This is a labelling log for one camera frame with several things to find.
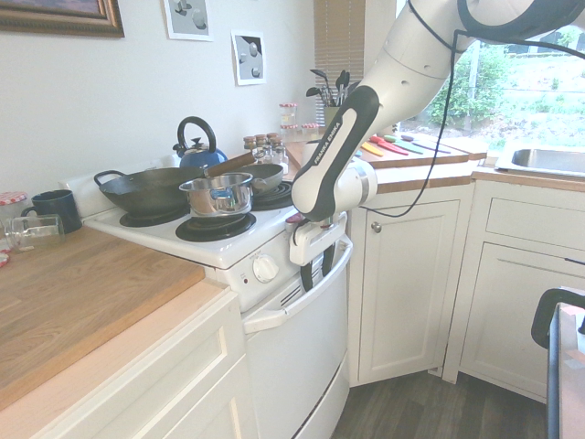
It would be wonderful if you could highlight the cream sink cabinet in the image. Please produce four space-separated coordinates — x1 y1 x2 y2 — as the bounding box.
455 177 585 404

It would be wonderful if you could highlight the white stove bottom drawer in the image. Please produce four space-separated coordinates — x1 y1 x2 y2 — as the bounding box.
296 351 353 439

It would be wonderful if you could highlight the black spatula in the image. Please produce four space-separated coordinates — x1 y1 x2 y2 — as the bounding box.
335 69 352 108

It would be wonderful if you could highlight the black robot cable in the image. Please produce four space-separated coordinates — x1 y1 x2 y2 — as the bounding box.
359 0 585 219

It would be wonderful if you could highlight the large wooden cutting board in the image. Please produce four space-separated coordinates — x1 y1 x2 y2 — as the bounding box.
284 134 473 171

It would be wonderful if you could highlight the stainless steel saucepan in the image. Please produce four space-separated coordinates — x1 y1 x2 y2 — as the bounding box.
178 172 271 217

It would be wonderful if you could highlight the gold framed painting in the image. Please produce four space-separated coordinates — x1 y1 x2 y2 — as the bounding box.
0 0 126 39

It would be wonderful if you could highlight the black clamp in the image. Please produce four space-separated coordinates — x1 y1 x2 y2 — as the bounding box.
531 286 585 354

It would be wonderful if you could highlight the grey frying pan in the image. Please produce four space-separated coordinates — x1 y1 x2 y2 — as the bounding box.
237 163 286 194

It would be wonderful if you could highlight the print with cube and polyhedron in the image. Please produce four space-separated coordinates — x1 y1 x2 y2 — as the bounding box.
163 0 216 43

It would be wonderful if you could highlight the black wok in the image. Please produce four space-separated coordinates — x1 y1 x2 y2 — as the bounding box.
93 151 258 217

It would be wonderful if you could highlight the white oven door with handle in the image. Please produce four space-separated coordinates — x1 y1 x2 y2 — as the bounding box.
241 234 356 439

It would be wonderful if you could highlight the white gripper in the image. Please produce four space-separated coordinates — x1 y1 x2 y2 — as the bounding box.
288 214 350 293

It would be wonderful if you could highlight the green sheathed knife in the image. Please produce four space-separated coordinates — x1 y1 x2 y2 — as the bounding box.
382 134 410 157

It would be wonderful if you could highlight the blue kettle black handle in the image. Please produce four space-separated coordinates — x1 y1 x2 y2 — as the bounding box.
172 115 229 171

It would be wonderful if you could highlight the cream drawer cabinet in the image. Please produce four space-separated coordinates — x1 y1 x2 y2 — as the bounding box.
0 282 258 439

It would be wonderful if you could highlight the navy blue mug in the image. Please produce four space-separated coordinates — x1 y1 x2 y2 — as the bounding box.
20 188 84 235

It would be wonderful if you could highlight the window with garden view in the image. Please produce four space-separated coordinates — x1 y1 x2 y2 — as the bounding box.
396 0 585 153

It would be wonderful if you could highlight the lavender sheathed knife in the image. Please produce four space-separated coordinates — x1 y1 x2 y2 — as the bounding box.
400 134 441 153

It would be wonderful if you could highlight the tall jar red checked lid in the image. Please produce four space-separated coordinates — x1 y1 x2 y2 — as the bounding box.
279 102 300 127

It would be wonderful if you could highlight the black kitchen spoon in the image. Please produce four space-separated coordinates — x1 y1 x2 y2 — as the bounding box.
306 68 331 107

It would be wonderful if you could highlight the white electric stove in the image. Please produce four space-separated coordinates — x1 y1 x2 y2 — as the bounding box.
57 154 356 439

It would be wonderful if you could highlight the empty glass jar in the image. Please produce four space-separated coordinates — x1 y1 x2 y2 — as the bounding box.
3 213 67 254

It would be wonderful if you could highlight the large white oven knob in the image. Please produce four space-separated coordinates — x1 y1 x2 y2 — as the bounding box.
251 254 280 283

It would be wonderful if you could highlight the stainless steel sink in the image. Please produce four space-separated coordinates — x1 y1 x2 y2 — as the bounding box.
494 146 585 177

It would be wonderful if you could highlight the red sheathed knife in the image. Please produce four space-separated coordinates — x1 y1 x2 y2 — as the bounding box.
368 135 395 157

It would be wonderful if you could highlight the print with sphere and cubes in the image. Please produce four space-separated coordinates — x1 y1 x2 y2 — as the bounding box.
229 28 268 87

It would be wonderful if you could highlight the cream cabinet door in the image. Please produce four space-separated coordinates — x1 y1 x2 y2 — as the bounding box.
356 198 463 386

